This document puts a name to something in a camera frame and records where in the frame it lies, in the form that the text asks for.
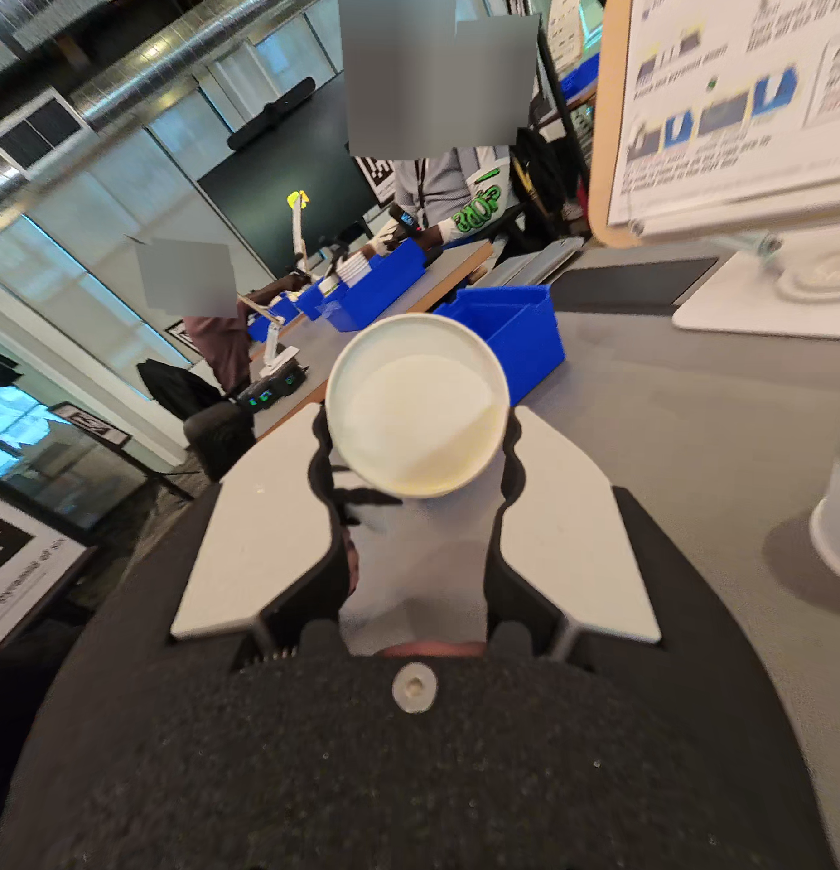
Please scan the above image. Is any framed tag sign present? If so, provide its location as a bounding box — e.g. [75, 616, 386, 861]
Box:
[0, 488, 96, 651]

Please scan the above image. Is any white sign stand base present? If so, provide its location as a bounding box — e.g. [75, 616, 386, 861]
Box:
[670, 231, 840, 342]

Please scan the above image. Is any black office chair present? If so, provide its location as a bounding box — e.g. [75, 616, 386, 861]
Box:
[182, 401, 259, 481]

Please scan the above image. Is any black backpack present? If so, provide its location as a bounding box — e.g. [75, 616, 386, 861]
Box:
[510, 127, 572, 237]

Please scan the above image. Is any black box green display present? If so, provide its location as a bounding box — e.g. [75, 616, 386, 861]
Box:
[238, 366, 310, 413]

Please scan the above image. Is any framed wall sign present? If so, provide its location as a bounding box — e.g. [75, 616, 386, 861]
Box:
[48, 401, 133, 450]

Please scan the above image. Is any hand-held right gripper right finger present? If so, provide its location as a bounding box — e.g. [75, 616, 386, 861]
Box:
[486, 406, 663, 663]

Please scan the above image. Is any black hanging jacket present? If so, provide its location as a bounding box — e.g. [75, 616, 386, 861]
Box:
[136, 358, 225, 424]

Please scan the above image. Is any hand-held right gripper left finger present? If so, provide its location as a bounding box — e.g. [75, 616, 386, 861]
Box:
[170, 404, 352, 672]

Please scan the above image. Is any black wall screen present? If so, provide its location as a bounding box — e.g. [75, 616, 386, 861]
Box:
[198, 73, 395, 277]

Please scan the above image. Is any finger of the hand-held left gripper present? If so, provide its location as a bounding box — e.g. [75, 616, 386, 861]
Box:
[332, 469, 405, 526]

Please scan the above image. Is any silver closed laptop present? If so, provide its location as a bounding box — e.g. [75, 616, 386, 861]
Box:
[490, 236, 589, 288]

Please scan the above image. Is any instruction sheet on board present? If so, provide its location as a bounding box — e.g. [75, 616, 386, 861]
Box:
[588, 0, 840, 250]

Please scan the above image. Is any green banded white paper cup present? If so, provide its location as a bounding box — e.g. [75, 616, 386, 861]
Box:
[809, 393, 840, 590]
[325, 313, 511, 501]

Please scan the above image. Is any black video bar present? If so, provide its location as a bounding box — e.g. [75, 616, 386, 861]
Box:
[226, 76, 318, 153]

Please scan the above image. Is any ceiling air vent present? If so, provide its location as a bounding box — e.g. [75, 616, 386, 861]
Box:
[0, 90, 99, 182]

